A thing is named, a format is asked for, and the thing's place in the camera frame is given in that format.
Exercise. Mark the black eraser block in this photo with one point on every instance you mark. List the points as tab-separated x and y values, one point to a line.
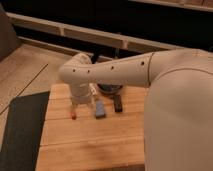
117	103

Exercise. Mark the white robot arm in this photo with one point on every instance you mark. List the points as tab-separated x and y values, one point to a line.
178	111

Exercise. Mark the dark bowl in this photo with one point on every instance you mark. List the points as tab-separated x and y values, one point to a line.
109	89

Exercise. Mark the clear plastic bottle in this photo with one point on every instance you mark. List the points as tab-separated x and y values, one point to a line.
94	92

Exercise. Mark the blue sponge block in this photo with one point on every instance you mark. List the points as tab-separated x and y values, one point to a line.
99	109

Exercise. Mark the white paper cup stack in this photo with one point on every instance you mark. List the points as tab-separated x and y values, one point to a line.
78	100

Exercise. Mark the dark floor mat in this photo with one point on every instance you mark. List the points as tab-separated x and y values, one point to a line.
23	131

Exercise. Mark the black bracket under rail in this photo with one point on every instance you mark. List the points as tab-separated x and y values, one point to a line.
95	57

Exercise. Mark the white wall rail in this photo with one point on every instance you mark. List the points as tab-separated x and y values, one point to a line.
89	35

